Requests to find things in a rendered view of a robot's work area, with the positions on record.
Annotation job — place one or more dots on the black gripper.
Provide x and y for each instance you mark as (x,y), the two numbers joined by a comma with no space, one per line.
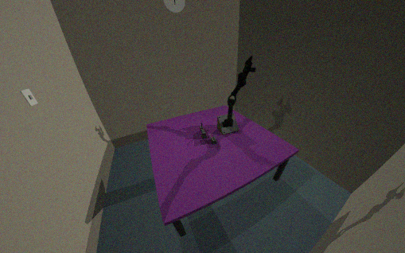
(248,63)

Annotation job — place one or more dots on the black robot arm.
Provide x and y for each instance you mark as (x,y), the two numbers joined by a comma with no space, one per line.
(229,122)

